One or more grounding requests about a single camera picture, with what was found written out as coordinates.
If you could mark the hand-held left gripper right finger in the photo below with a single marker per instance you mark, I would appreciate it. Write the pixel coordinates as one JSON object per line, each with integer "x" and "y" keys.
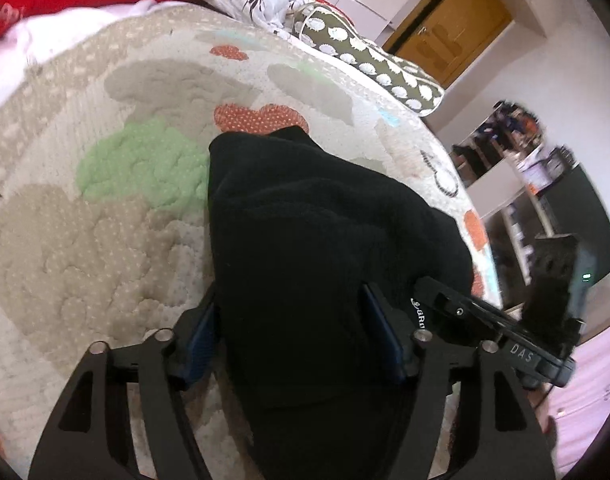
{"x": 382, "y": 335}

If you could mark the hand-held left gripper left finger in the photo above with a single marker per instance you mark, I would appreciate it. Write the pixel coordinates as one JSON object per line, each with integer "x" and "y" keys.
{"x": 202, "y": 342}

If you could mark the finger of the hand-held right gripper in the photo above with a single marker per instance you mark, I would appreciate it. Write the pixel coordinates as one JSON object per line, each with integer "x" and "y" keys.
{"x": 455, "y": 312}

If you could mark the black pants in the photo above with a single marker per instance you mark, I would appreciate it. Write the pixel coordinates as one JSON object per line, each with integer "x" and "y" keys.
{"x": 310, "y": 240}

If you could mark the black screen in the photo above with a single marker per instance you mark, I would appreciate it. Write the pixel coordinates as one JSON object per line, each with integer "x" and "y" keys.
{"x": 585, "y": 215}

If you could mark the white shelf unit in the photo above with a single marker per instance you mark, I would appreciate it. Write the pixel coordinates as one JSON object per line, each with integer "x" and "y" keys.
{"x": 505, "y": 195}

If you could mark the pink cloth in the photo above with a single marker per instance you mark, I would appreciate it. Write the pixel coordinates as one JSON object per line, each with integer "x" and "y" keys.
{"x": 590, "y": 400}

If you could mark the heart print bed cover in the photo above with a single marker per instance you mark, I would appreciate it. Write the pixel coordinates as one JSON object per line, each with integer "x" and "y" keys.
{"x": 110, "y": 220}

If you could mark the olive white dotted pillow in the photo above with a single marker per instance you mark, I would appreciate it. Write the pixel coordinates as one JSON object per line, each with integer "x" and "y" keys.
{"x": 365, "y": 55}

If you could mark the wooden door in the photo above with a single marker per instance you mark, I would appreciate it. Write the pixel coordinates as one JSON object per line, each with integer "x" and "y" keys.
{"x": 450, "y": 25}

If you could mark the white bed sheet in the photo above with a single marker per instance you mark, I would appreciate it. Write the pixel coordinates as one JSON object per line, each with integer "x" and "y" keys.
{"x": 30, "y": 55}

